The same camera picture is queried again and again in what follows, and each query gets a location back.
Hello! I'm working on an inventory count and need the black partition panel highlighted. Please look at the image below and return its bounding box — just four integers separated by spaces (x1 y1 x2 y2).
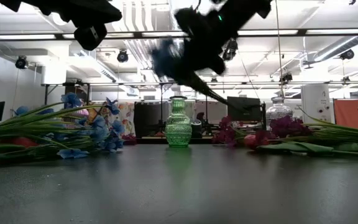
134 101 170 138

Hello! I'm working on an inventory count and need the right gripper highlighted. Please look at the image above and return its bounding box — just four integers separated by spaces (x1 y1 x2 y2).
174 2 241 77

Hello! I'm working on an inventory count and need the black overhead light bar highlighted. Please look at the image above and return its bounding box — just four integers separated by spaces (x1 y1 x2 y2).
0 28 358 40

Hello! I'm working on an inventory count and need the clear glass vase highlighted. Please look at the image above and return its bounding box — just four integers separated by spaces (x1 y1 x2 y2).
265 95 293 127

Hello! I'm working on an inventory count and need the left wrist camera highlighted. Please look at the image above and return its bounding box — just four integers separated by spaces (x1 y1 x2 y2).
73 23 108 51

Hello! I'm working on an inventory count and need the green glass vase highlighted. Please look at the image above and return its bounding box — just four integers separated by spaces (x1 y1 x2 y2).
165 95 193 149

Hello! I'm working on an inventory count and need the person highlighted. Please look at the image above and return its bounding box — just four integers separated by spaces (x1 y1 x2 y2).
196 111 208 125

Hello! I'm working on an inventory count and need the blue artificial flower bunch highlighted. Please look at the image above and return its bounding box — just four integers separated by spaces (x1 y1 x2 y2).
0 92 127 161
150 36 236 106

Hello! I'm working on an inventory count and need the orange partition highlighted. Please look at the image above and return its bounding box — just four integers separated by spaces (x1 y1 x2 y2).
333 98 358 131

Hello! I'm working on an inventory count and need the grey partition panel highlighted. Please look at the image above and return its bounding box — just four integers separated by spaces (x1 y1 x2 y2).
194 101 229 125

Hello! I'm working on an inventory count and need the black background table frame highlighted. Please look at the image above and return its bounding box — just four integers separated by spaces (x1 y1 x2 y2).
43 82 90 106

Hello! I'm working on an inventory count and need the floral patterned cloth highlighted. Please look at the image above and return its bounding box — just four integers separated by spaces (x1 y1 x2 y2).
116 101 135 137

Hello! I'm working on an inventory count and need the white cabinet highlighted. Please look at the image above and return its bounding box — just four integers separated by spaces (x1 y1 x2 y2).
301 83 333 124

